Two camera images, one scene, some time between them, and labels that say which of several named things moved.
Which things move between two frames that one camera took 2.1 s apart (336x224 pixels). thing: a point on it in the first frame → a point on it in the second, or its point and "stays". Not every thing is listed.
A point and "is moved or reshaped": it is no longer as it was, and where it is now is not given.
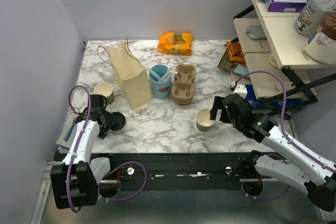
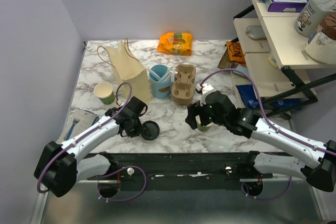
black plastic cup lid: x=121 y=121 is moved or reshaped
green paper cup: x=203 y=121 stays
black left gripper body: x=108 y=117 → x=135 y=129
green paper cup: x=106 y=89 stays
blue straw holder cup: x=160 y=76 stays
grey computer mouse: x=255 y=32 stays
